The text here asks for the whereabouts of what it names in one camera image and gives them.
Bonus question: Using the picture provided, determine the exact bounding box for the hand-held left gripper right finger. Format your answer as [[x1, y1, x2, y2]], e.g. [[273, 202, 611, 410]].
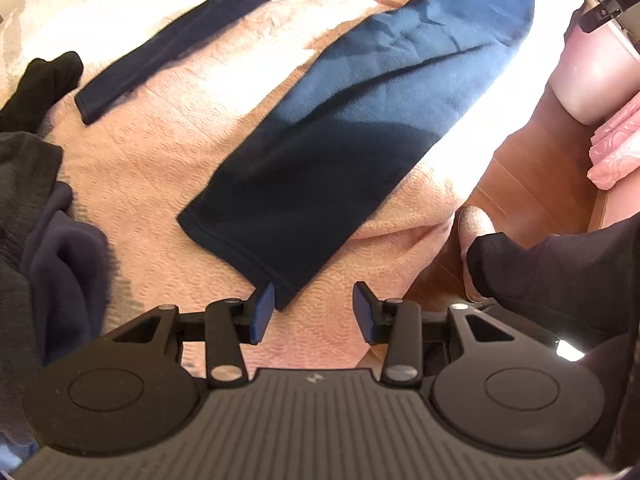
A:
[[353, 281, 526, 387]]

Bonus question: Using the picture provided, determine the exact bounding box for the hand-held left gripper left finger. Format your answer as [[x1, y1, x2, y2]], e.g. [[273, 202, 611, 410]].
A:
[[102, 281, 277, 388]]

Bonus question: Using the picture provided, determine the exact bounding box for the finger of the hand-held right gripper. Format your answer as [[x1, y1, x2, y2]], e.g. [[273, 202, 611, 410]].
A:
[[578, 2, 623, 35]]

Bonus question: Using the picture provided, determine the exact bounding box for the navy fleece shirt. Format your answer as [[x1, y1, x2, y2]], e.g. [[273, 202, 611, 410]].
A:
[[75, 0, 536, 311]]

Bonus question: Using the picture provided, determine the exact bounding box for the glittery pink slipper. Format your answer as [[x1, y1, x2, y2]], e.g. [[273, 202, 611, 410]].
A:
[[452, 206, 498, 303]]

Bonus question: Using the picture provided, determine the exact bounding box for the bed with pink quilted bedspread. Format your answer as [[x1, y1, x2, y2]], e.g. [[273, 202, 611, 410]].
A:
[[0, 0, 586, 376]]

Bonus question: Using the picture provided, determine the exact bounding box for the person's leg in dark pants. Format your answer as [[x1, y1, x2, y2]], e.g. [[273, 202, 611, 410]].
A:
[[467, 217, 640, 471]]

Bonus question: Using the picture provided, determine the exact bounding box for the grey sweatshirt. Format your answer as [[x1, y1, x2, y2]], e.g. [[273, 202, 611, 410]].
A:
[[0, 131, 66, 441]]

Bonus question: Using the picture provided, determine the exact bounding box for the black cloth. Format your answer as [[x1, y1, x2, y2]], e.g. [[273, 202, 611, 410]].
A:
[[0, 51, 84, 133]]

